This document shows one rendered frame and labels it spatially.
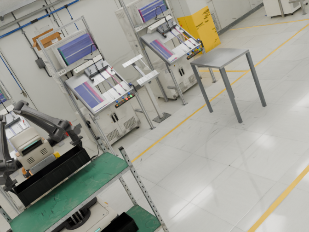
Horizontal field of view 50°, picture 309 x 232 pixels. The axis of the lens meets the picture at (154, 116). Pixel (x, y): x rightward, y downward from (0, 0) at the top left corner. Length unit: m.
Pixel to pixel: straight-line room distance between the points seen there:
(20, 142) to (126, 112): 2.60
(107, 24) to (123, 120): 2.40
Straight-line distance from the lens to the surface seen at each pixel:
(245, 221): 2.99
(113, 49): 6.87
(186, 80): 5.77
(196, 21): 7.41
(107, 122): 5.04
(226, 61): 4.03
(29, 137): 2.85
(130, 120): 5.21
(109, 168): 2.53
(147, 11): 5.56
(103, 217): 3.32
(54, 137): 2.82
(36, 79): 6.34
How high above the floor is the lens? 2.08
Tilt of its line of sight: 22 degrees down
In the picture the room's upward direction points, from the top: 26 degrees counter-clockwise
